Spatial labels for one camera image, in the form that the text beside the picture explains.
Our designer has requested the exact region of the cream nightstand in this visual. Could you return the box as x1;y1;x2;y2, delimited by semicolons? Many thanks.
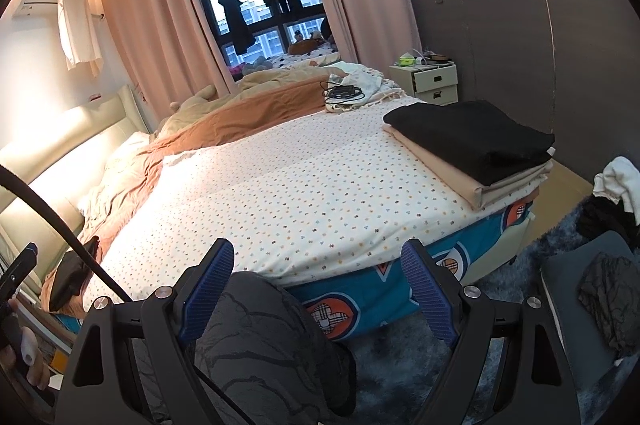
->
390;62;460;106

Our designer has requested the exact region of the dotted window cushion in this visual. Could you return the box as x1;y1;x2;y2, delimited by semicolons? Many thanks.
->
260;47;341;68

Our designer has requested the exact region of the blue shaggy rug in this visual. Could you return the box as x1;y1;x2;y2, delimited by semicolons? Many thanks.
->
345;195;640;425

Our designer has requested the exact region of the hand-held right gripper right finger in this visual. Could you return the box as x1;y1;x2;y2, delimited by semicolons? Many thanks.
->
401;239;581;425

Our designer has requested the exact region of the pile of white clothes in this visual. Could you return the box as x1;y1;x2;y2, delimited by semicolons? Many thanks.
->
325;64;406;113

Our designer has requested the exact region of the black charger with cables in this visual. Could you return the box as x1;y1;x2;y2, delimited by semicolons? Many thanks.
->
322;82;366;106

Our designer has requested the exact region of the beige comforter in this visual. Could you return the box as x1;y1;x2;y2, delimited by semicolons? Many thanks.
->
240;67;341;98

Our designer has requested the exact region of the person's grey patterned trouser leg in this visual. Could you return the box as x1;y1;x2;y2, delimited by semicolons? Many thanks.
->
192;271;357;425

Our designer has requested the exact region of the folded beige cloth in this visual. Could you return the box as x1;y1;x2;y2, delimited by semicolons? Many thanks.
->
382;125;555;210

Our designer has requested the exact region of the pile of small plush toys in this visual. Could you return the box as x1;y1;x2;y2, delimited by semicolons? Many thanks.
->
227;57;273;78

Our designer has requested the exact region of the white cloth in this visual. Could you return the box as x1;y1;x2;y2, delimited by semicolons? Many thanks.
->
593;156;640;226

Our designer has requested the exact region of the black jacket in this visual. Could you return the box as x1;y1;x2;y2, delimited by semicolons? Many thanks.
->
382;101;556;186

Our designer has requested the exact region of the hanging white shirt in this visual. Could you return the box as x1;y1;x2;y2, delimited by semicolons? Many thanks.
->
54;0;103;78

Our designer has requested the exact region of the white pillow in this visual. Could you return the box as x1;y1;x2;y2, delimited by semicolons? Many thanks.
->
77;132;151;226

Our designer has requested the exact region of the blue patterned mattress cover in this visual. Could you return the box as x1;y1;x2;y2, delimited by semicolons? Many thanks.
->
52;200;536;336

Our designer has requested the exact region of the person's left hand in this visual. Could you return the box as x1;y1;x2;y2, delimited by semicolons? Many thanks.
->
0;345;52;391

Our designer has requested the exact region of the black clothes heap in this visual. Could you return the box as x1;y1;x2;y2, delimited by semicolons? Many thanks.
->
575;194;640;251

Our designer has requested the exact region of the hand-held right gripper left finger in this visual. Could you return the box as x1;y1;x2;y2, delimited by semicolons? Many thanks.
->
62;239;235;425

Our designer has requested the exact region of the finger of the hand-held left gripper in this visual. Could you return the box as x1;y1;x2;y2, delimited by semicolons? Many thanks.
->
0;242;40;312

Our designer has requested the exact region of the cream padded headboard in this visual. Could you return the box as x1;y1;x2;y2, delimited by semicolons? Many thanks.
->
0;85;151;291

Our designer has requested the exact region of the window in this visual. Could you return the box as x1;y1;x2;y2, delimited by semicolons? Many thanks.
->
177;0;341;70

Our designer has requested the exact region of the dark grey crumpled cloth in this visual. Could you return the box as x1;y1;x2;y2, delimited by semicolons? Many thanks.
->
577;252;640;358

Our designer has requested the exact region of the beige teddy bear plush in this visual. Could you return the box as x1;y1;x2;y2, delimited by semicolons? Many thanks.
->
160;86;218;130

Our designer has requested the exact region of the brown blanket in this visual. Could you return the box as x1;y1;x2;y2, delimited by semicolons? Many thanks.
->
40;80;336;311

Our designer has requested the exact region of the floral white bed sheet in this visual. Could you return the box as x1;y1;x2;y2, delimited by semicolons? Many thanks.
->
82;107;543;306

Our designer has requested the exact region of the black cable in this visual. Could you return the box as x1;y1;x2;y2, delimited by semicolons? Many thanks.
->
0;165;253;425

